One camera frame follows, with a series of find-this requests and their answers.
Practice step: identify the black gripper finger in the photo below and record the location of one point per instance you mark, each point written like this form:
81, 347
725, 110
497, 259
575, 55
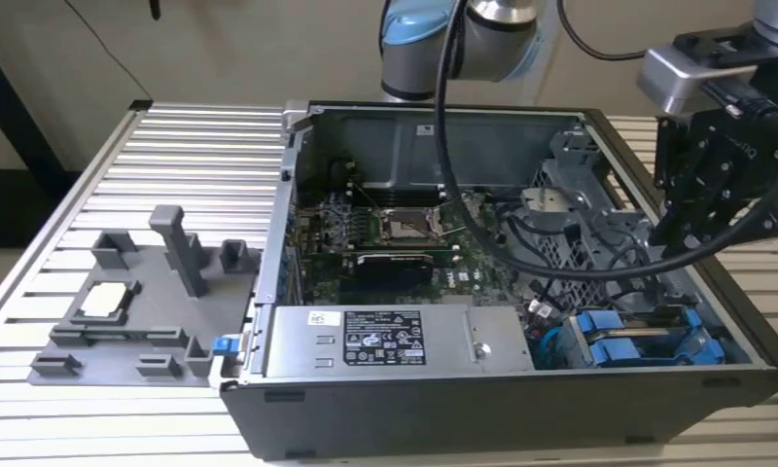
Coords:
762, 221
687, 214

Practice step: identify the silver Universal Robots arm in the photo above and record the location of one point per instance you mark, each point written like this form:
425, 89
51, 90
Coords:
414, 63

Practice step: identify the disk bay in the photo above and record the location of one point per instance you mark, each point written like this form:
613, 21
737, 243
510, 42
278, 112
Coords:
654, 348

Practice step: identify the blue disk carrier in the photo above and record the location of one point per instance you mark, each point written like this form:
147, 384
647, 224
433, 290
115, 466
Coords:
613, 352

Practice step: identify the perforated metal drive cage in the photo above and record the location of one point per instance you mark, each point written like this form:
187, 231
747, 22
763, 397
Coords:
577, 243

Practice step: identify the green motherboard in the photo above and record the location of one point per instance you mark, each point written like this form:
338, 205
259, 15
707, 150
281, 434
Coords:
486, 287

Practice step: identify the CPU socket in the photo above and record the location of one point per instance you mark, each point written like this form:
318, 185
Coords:
405, 226

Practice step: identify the black graphics card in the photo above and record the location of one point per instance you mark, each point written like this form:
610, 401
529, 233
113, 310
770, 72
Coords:
391, 267

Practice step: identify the open black PC case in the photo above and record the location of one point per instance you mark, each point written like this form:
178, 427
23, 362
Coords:
493, 413

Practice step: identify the silver power supply unit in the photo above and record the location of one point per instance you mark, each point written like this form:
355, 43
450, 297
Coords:
395, 340

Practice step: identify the blue case latch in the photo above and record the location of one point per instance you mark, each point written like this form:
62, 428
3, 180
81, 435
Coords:
223, 346

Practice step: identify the grey parts rack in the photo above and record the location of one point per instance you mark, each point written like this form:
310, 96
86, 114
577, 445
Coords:
161, 311

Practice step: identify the black table corner cap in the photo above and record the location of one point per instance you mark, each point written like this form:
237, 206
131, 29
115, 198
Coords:
139, 104

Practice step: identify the silver CPU chip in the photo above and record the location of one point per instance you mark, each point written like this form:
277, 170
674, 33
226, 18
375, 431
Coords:
105, 298

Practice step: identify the small black hanging object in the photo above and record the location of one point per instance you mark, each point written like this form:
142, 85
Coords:
154, 9

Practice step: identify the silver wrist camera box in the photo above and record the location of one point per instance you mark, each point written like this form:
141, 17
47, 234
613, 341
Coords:
681, 82

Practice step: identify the silver metal hinge bracket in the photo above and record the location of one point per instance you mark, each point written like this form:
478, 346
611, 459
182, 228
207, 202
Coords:
547, 199

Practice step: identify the black furniture frame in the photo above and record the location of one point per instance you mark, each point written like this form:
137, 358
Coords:
6, 107

